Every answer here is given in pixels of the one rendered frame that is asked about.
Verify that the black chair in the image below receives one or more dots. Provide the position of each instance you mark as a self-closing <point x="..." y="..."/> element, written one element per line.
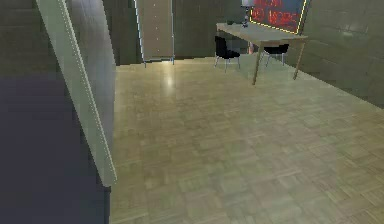
<point x="276" y="50"/>
<point x="224" y="50"/>

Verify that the tall beige cupboard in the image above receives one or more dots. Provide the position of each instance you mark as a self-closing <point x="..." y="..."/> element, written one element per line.
<point x="156" y="30"/>

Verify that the small dark bowl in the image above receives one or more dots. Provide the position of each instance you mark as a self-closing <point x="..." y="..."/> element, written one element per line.
<point x="230" y="22"/>

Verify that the wooden table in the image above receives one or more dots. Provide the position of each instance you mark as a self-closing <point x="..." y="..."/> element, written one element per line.
<point x="263" y="36"/>

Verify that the grey table lamp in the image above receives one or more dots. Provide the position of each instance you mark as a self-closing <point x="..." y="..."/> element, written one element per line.
<point x="246" y="10"/>

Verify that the red and blue framed picture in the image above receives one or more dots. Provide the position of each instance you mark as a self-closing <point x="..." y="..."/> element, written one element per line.
<point x="277" y="13"/>

